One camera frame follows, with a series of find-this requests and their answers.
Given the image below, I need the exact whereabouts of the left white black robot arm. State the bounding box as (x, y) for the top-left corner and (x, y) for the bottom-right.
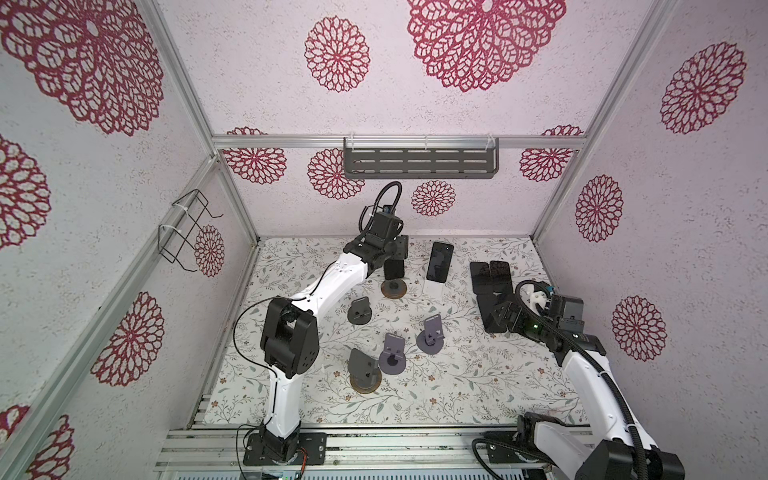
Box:
(260, 205), (403, 442)

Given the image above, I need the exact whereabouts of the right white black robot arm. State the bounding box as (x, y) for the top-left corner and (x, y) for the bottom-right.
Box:
(471, 282), (686, 479)

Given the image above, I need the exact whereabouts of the back wooden base stand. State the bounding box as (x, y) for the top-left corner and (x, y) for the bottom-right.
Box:
(381, 279), (407, 299)

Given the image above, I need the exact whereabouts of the clear acrylic phone stand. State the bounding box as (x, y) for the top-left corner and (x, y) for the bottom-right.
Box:
(423, 280), (445, 301)

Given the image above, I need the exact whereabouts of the dark left phone stand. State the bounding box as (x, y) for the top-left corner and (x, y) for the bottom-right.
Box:
(347, 296), (373, 326)

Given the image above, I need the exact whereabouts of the grey round right stand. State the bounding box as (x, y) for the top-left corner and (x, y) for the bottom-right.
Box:
(416, 314), (445, 355)

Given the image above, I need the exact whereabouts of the grey round phone stand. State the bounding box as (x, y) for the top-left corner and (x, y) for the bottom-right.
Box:
(378, 333), (406, 375)

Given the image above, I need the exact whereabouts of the wooden base phone stand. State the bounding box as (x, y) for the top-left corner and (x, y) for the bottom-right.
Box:
(348, 348), (382, 394)

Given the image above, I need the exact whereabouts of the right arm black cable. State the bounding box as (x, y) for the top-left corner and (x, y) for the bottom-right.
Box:
(470, 279), (650, 480)

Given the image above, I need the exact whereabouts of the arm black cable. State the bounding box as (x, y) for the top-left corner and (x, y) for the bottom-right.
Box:
(470, 279), (650, 480)
(231, 181), (404, 480)

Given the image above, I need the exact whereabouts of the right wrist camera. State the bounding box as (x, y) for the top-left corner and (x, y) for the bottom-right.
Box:
(521, 282), (554, 316)

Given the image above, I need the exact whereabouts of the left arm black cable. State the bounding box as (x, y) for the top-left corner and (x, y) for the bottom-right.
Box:
(231, 181), (404, 480)

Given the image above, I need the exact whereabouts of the dark grey wall shelf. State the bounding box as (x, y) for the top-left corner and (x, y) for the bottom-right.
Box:
(342, 138), (499, 180)

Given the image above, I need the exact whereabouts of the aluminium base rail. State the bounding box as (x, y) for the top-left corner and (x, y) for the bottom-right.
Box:
(154, 425), (516, 474)

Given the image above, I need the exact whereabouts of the black wire wall rack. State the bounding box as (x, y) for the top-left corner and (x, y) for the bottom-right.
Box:
(156, 189), (226, 278)

